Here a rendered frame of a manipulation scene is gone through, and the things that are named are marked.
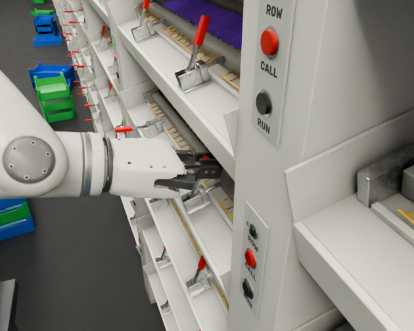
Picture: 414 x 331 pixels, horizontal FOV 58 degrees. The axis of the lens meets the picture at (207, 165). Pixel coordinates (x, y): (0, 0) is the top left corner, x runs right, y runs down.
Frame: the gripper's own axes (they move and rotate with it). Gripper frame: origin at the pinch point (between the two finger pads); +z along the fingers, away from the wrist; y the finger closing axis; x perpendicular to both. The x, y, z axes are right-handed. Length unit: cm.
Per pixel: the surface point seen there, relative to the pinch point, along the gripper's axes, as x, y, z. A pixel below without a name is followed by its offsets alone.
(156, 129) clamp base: -5.8, -25.7, 0.3
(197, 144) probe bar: -2.3, -12.1, 3.7
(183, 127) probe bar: -2.4, -19.5, 3.6
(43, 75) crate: -76, -283, -12
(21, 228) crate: -88, -99, -26
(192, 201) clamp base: -5.9, 1.1, -1.4
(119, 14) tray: 13.6, -42.3, -6.8
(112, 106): -26, -92, 5
